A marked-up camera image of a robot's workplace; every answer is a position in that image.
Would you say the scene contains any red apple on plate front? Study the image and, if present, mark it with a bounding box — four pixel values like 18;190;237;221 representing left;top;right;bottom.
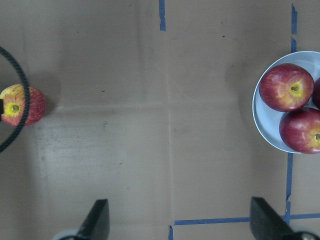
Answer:
279;107;320;154

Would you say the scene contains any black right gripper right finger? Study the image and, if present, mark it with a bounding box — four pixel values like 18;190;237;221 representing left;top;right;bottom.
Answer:
249;196;320;240

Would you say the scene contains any yellow-red apple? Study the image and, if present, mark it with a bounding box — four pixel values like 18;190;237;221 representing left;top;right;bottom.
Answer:
0;84;47;127

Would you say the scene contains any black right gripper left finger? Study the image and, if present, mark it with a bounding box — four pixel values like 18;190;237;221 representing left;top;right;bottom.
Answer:
56;198;111;240

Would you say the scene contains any red apple on plate left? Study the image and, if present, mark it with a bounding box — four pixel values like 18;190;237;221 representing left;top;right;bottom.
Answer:
258;63;314;112

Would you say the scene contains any light blue plate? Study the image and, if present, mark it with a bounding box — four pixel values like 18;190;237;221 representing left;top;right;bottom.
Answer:
252;50;320;154

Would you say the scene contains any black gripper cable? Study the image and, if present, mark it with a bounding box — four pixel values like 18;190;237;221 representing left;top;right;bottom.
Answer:
0;46;31;154

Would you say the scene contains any red apple on plate right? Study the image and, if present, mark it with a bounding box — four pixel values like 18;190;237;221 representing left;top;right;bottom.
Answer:
311;78;320;109

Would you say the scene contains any red apple on plate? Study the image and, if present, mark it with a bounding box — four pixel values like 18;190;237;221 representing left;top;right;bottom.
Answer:
258;63;314;112
279;107;320;154
311;78;320;109

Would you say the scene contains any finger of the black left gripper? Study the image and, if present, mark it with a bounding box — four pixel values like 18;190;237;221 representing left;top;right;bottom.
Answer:
0;99;4;121

